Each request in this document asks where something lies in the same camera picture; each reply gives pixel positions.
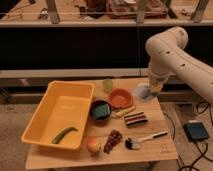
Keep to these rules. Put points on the yellow banana toy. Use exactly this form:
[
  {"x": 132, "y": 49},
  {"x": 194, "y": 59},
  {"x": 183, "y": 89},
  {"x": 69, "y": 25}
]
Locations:
[{"x": 124, "y": 111}]

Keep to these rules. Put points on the white handled dish brush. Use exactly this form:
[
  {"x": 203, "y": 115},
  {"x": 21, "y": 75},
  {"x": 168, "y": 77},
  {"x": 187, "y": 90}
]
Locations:
[{"x": 135, "y": 143}]

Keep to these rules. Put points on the yellow plastic bin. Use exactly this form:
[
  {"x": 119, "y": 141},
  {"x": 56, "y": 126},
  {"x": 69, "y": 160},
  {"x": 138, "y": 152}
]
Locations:
[{"x": 64, "y": 104}]

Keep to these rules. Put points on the wooden table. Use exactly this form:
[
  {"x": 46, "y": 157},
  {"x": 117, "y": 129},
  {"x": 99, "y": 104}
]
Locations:
[{"x": 163, "y": 148}]

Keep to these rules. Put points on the brown grape bunch toy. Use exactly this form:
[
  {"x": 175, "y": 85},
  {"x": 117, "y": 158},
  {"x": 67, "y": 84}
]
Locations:
[{"x": 113, "y": 139}]

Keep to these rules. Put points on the green chili pepper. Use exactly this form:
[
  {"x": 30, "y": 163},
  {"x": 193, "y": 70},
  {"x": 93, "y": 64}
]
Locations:
[{"x": 57, "y": 139}]

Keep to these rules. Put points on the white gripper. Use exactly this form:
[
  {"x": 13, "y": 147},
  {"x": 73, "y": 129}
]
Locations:
[{"x": 155, "y": 86}]

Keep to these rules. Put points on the orange plastic bowl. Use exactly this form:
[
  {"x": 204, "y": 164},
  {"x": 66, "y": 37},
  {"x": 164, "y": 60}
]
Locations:
[{"x": 120, "y": 98}]

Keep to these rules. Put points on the green sponge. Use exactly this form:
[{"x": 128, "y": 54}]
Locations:
[{"x": 100, "y": 111}]

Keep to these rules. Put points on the green translucent cup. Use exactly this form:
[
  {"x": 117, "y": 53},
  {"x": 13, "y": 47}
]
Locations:
[{"x": 107, "y": 85}]

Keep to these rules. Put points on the striped layered cake toy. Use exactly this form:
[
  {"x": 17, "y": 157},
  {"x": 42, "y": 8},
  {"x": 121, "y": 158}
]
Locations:
[{"x": 135, "y": 119}]

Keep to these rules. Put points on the orange peach toy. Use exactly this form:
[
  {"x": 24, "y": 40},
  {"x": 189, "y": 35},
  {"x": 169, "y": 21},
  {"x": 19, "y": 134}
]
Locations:
[{"x": 93, "y": 145}]

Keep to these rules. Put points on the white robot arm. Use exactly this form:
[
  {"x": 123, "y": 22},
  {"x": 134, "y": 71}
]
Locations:
[{"x": 167, "y": 55}]

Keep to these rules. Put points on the grey-blue towel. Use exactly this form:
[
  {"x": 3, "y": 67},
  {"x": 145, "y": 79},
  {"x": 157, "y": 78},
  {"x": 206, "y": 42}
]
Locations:
[{"x": 143, "y": 92}]

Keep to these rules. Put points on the black foot pedal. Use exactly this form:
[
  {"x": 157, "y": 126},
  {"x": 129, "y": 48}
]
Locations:
[{"x": 195, "y": 131}]

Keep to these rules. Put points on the dark bowl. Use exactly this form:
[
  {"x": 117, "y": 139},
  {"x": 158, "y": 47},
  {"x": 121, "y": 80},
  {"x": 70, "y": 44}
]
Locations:
[{"x": 96, "y": 103}]

